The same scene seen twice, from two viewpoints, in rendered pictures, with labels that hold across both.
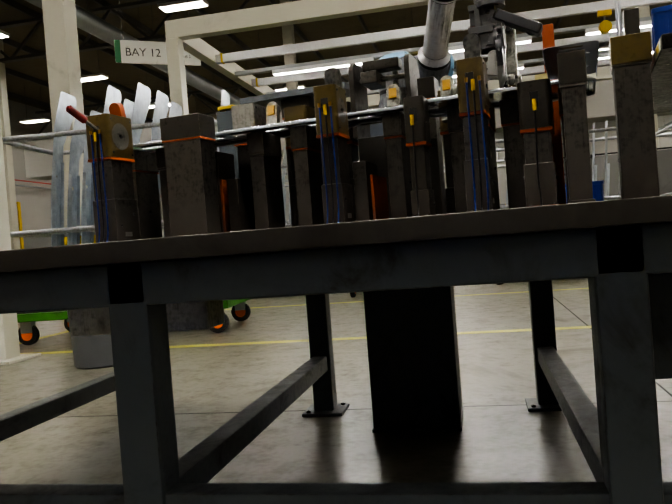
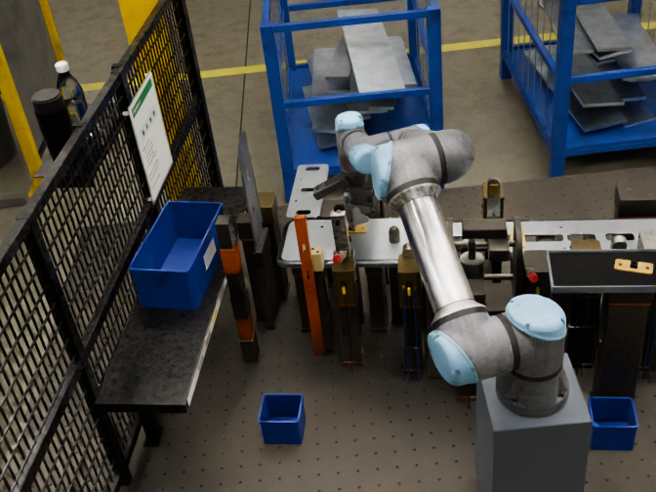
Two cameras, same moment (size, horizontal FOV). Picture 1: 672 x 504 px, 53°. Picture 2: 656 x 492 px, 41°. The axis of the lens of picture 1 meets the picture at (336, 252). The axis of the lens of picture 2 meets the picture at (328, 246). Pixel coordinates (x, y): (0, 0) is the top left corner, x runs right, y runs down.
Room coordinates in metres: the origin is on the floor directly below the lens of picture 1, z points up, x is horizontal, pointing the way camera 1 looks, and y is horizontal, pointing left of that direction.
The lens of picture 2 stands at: (3.65, -0.86, 2.50)
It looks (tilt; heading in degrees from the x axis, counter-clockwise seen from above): 37 degrees down; 170
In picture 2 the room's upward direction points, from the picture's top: 7 degrees counter-clockwise
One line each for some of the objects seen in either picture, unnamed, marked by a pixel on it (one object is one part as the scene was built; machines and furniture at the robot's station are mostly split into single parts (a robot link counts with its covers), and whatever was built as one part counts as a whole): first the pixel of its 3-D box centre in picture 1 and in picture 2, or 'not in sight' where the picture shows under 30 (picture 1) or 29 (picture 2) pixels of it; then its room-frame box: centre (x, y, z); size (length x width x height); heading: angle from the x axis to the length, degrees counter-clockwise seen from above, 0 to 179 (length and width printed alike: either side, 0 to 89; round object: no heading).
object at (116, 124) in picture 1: (110, 183); not in sight; (1.87, 0.60, 0.88); 0.14 x 0.09 x 0.36; 160
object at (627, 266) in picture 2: not in sight; (634, 265); (2.25, 0.09, 1.17); 0.08 x 0.04 x 0.01; 56
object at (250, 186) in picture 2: (617, 5); (251, 190); (1.60, -0.70, 1.17); 0.12 x 0.01 x 0.34; 160
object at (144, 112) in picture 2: not in sight; (148, 138); (1.41, -0.94, 1.30); 0.23 x 0.02 x 0.31; 160
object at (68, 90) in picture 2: not in sight; (72, 100); (1.57, -1.10, 1.53); 0.07 x 0.07 x 0.20
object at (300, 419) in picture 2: (584, 197); (282, 419); (2.05, -0.76, 0.75); 0.11 x 0.10 x 0.09; 70
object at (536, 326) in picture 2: (396, 72); (532, 333); (2.47, -0.27, 1.27); 0.13 x 0.12 x 0.14; 92
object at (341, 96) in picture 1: (332, 159); (492, 234); (1.66, -0.01, 0.87); 0.12 x 0.07 x 0.35; 160
